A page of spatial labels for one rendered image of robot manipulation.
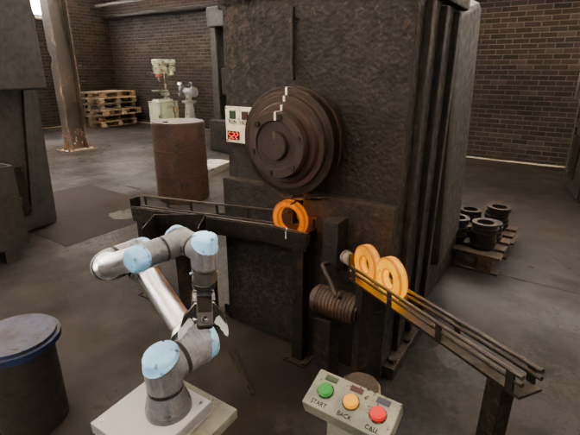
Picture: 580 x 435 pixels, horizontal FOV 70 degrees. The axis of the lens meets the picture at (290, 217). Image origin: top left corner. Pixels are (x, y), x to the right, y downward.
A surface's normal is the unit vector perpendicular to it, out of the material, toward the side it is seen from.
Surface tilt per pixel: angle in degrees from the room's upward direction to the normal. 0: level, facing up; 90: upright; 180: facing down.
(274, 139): 90
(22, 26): 90
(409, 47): 90
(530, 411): 0
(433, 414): 0
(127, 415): 2
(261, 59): 90
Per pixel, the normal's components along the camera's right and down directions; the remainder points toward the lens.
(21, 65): 0.90, 0.15
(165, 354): -0.11, -0.89
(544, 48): -0.56, 0.28
